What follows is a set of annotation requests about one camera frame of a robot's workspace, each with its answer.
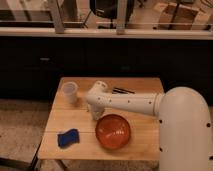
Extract black rectangular box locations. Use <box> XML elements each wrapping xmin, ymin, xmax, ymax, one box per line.
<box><xmin>112</xmin><ymin>87</ymin><xmax>135</xmax><ymax>94</ymax></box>

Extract orange bowl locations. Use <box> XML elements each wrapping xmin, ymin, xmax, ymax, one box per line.
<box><xmin>95</xmin><ymin>114</ymin><xmax>131</xmax><ymax>150</ymax></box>

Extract translucent plastic cup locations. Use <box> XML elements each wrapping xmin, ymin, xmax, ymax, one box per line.
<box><xmin>61</xmin><ymin>82</ymin><xmax>78</xmax><ymax>104</ymax></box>

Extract blue cloth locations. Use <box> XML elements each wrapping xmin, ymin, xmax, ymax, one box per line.
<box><xmin>57</xmin><ymin>129</ymin><xmax>80</xmax><ymax>148</ymax></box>

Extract wooden folding table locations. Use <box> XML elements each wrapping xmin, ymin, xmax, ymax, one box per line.
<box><xmin>38</xmin><ymin>77</ymin><xmax>160</xmax><ymax>161</ymax></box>

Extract black office chair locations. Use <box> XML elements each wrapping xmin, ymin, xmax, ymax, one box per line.
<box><xmin>89</xmin><ymin>0</ymin><xmax>134</xmax><ymax>28</ymax></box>

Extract cardboard box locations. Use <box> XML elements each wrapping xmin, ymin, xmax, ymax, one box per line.
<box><xmin>154</xmin><ymin>2</ymin><xmax>211</xmax><ymax>30</ymax></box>

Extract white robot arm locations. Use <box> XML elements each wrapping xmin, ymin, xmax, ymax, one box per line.
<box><xmin>86</xmin><ymin>81</ymin><xmax>213</xmax><ymax>171</ymax></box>

